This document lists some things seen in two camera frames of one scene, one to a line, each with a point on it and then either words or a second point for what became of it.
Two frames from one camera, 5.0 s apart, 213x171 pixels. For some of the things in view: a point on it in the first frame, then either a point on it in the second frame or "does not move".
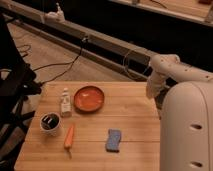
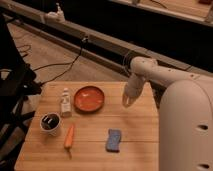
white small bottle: [66, 109] does not move
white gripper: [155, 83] to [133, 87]
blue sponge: [113, 140] does not move
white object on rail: [55, 17] does not move
